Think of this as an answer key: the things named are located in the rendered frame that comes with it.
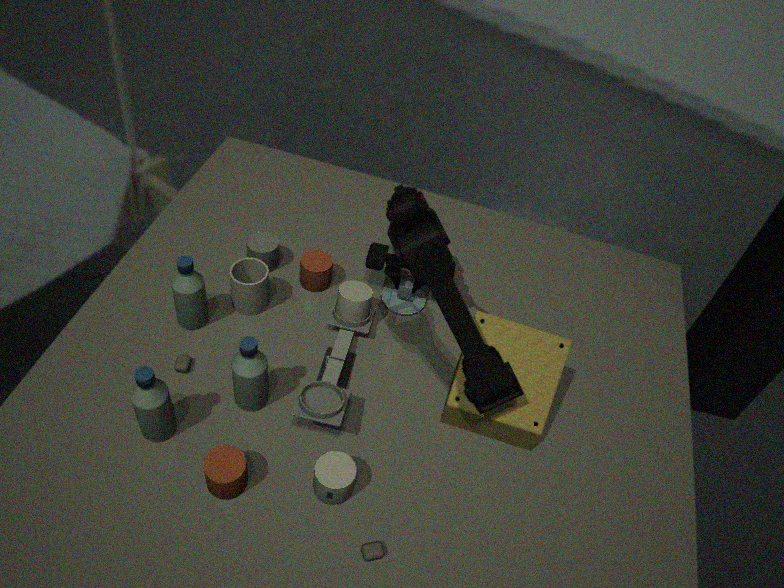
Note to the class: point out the brown cylinder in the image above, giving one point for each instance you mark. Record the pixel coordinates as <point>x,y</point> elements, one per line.
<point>226,472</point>
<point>315,270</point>

